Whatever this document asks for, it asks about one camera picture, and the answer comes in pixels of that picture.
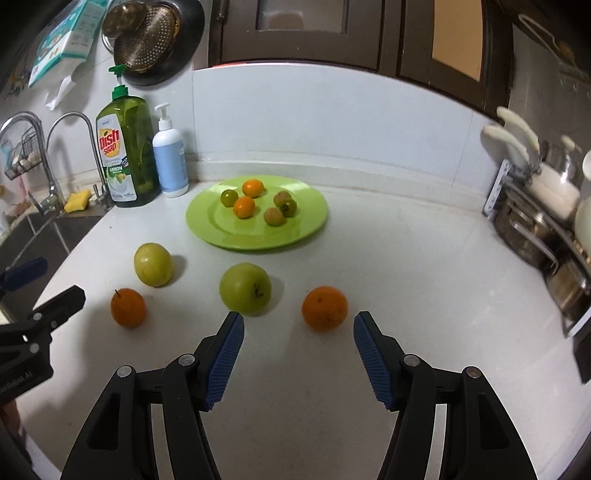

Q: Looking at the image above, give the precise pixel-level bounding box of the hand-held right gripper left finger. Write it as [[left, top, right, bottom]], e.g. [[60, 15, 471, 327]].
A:
[[60, 311, 245, 480]]

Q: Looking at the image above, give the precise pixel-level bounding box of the wire sink basket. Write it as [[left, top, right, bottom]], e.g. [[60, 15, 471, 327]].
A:
[[4, 129, 43, 181]]

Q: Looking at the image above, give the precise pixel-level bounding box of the small steel pot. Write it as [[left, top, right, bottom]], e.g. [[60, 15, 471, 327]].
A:
[[545, 258, 591, 324]]

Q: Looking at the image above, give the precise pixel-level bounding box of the white pump bottle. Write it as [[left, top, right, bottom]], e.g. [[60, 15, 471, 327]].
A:
[[152, 103, 189, 198]]

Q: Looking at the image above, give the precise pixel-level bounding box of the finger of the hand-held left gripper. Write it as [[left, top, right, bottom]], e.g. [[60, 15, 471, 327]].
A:
[[0, 257, 49, 291], [27, 285, 86, 331]]

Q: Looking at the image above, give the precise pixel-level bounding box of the green dish soap bottle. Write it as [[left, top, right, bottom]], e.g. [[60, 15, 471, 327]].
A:
[[95, 65, 161, 209]]

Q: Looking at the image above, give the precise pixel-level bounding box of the slim gooseneck faucet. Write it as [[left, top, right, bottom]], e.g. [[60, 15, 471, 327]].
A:
[[46, 112, 115, 212]]

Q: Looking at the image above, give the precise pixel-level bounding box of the cream-handled pot with lid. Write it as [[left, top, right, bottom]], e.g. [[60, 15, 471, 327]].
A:
[[496, 106, 585, 185]]

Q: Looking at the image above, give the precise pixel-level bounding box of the dark wooden window frame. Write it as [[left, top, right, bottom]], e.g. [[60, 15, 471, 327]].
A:
[[208, 0, 515, 116]]

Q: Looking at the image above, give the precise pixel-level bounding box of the stainless steel sink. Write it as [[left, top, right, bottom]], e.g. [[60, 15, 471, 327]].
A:
[[0, 210, 105, 266]]

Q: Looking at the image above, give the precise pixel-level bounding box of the orange mandarin with stem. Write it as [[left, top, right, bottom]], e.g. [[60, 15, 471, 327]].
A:
[[110, 288, 147, 329]]

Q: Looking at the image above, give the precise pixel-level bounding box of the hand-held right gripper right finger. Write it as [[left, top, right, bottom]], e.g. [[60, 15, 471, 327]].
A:
[[353, 311, 539, 480]]

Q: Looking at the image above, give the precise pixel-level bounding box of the paper towel pack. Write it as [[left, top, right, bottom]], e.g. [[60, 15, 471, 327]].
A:
[[28, 0, 112, 112]]

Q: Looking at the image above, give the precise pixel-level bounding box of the yellow sponge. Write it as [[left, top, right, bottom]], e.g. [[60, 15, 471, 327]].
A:
[[64, 189, 92, 213]]

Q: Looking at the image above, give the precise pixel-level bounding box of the small copper pot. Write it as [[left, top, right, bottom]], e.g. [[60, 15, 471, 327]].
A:
[[102, 1, 148, 38]]

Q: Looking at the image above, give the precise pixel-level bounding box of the copper colander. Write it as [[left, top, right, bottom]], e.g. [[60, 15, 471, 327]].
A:
[[113, 4, 178, 73]]

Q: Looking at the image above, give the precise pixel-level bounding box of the white enamel saucepan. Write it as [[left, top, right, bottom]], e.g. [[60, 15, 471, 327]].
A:
[[480, 124, 581, 220]]

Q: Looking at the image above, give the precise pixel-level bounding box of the white-sided pot rack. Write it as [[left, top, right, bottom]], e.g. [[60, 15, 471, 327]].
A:
[[482, 159, 591, 340]]

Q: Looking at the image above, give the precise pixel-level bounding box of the white ceramic jug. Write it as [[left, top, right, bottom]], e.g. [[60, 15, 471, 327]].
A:
[[574, 150, 591, 245]]

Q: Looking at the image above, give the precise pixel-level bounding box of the black frying pan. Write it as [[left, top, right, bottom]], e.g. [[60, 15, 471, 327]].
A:
[[121, 0, 205, 88]]

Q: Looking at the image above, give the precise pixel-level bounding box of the green plate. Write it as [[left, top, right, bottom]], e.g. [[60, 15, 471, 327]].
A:
[[186, 176, 329, 251]]

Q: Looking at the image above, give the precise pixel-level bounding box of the large steel pot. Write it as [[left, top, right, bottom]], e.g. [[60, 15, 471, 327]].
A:
[[494, 189, 561, 271]]

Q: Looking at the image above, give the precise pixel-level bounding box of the yellow-green apple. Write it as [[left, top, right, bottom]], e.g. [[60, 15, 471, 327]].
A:
[[134, 243, 173, 288]]

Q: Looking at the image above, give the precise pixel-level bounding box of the large chrome faucet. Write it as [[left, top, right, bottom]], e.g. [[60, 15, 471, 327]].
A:
[[0, 111, 65, 217]]

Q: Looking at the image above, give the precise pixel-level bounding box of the green apple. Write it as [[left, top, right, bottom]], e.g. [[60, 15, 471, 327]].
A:
[[219, 263, 272, 317]]

